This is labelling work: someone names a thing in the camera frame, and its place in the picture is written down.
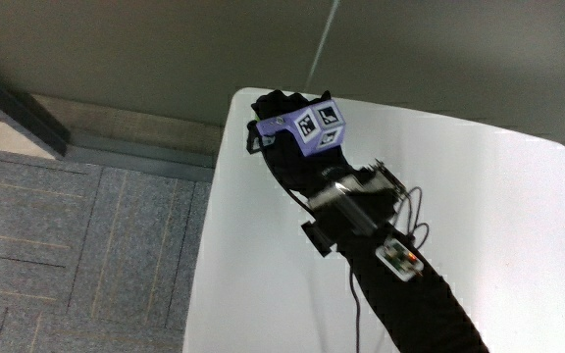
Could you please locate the person's right hand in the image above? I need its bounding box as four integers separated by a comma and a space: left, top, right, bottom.
245, 89, 362, 197

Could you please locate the person's right forearm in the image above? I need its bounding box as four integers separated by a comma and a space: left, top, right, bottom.
300, 159, 490, 353

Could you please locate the thin black cable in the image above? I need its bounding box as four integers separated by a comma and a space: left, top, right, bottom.
348, 267, 363, 353

